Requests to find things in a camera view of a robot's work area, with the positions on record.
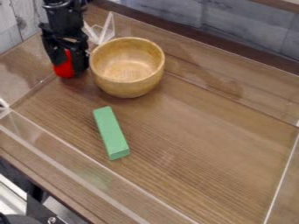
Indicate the red plush fruit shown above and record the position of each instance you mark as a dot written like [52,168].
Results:
[64,69]

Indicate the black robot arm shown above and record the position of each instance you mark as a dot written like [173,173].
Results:
[64,14]

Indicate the wooden bowl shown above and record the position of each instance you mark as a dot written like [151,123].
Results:
[127,66]

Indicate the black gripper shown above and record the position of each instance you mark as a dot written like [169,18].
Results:
[59,40]

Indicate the black table clamp mount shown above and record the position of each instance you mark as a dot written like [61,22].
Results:
[17,211]

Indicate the green rectangular block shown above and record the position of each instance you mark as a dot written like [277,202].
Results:
[111,133]

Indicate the clear acrylic tray wall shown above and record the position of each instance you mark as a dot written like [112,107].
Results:
[212,136]

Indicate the clear acrylic corner bracket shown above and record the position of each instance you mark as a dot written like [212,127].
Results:
[100,34]

